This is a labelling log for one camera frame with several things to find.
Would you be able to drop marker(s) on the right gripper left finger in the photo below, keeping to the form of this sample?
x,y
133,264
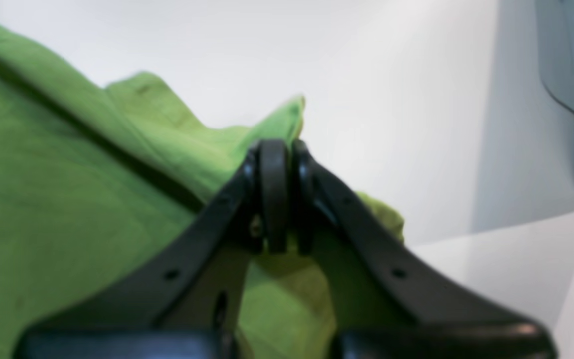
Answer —
x,y
183,303

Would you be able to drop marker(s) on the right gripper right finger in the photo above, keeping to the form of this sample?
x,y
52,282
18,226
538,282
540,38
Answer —
x,y
388,303

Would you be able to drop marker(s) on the green T-shirt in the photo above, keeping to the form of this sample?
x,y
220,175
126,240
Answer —
x,y
96,180

